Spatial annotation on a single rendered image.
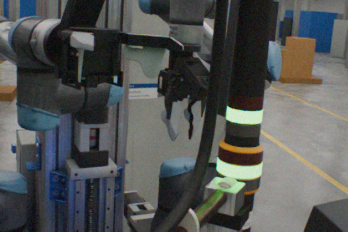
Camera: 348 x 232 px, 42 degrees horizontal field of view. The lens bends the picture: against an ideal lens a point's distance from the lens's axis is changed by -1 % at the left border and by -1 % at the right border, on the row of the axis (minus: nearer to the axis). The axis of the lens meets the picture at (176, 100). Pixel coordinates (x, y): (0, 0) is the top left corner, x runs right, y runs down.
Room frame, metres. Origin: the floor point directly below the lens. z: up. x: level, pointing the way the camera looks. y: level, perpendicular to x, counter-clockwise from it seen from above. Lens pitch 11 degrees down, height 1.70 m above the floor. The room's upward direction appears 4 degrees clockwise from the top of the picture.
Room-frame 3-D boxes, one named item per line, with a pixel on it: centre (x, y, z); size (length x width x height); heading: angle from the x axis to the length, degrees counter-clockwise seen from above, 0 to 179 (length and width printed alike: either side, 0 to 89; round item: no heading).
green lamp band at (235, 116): (0.43, -0.07, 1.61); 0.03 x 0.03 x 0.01
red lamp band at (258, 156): (0.43, -0.07, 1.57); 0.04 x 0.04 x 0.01
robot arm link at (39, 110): (0.79, 0.23, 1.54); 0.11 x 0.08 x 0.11; 142
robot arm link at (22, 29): (0.78, 0.24, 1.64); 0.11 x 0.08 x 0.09; 41
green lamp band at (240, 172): (0.43, -0.07, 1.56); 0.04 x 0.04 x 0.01
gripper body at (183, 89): (1.01, -0.01, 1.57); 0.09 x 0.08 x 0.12; 31
